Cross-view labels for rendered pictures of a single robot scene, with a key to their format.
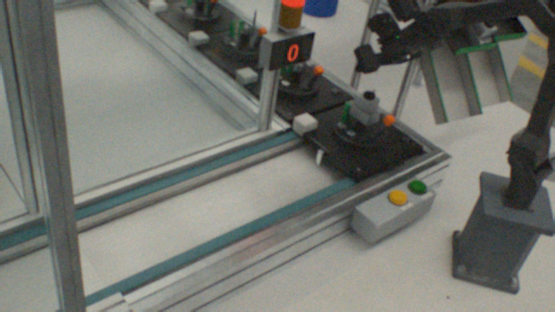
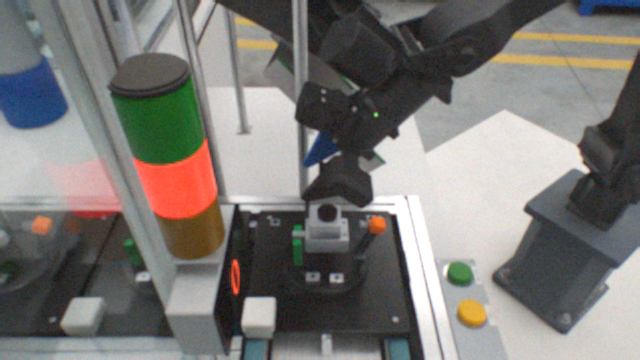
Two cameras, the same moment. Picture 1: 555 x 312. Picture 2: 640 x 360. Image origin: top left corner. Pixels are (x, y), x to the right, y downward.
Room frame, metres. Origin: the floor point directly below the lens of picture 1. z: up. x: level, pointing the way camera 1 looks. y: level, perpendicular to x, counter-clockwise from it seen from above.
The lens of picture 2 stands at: (0.93, 0.12, 1.54)
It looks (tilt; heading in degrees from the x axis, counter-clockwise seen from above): 42 degrees down; 315
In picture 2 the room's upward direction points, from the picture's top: straight up
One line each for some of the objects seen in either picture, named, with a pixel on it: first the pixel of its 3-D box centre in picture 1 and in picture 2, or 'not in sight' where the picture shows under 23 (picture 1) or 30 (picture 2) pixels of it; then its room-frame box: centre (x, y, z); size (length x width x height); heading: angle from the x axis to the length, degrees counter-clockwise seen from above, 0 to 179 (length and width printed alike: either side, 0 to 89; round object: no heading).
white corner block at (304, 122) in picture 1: (304, 125); (259, 317); (1.22, -0.06, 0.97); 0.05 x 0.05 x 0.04; 45
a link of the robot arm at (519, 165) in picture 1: (532, 166); (621, 167); (0.95, -0.51, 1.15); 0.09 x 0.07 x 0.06; 141
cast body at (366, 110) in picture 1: (363, 103); (320, 226); (1.23, -0.19, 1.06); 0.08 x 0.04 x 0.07; 45
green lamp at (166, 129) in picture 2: not in sight; (159, 113); (1.17, 0.02, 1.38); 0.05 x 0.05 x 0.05
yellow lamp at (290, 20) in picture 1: (290, 13); (190, 217); (1.17, 0.02, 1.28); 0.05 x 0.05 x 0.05
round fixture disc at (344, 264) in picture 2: (359, 132); (325, 259); (1.22, -0.20, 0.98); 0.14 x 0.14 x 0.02
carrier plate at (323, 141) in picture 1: (357, 138); (325, 266); (1.22, -0.20, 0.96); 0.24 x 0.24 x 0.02; 45
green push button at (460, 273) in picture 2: (417, 188); (459, 274); (1.06, -0.34, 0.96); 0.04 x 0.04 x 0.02
